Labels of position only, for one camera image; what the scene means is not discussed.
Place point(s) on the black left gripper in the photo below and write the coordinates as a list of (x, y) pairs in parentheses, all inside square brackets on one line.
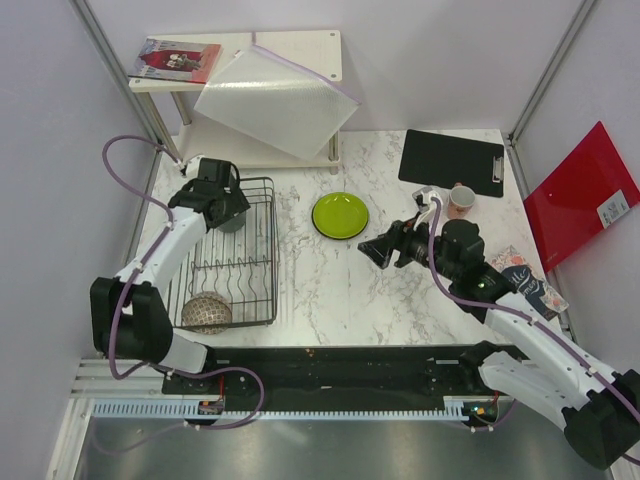
[(235, 203)]

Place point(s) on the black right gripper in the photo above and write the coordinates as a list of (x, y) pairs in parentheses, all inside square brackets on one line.
[(401, 238)]

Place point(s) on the grey mug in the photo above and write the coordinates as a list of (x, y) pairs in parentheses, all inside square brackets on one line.
[(234, 224)]

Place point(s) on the red floral plate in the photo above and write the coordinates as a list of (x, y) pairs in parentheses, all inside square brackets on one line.
[(366, 225)]

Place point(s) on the clear glass cup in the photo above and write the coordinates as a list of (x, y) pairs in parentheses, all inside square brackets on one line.
[(425, 199)]

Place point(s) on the pink floral mug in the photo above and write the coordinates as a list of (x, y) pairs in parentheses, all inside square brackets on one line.
[(460, 202)]

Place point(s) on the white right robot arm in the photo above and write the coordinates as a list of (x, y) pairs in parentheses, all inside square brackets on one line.
[(595, 406)]

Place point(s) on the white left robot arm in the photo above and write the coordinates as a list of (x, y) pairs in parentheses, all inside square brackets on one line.
[(128, 314)]

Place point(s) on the black clipboard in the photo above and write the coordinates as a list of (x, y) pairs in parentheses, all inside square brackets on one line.
[(443, 161)]

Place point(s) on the patterned beige bowl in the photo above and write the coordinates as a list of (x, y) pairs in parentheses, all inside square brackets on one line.
[(207, 312)]

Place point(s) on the red cover book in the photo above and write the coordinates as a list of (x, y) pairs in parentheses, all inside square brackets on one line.
[(177, 61)]

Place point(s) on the Little Women book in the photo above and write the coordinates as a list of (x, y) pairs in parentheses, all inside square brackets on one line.
[(529, 282)]

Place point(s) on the white two-tier shelf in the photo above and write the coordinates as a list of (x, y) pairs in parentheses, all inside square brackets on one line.
[(188, 133)]

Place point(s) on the red folder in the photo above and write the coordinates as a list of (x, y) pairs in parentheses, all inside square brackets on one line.
[(583, 196)]

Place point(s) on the black wire dish rack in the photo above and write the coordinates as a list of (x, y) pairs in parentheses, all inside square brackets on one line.
[(241, 267)]

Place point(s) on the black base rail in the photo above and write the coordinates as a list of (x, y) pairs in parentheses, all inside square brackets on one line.
[(362, 377)]

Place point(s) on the white cable duct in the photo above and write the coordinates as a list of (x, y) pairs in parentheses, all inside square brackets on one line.
[(200, 410)]

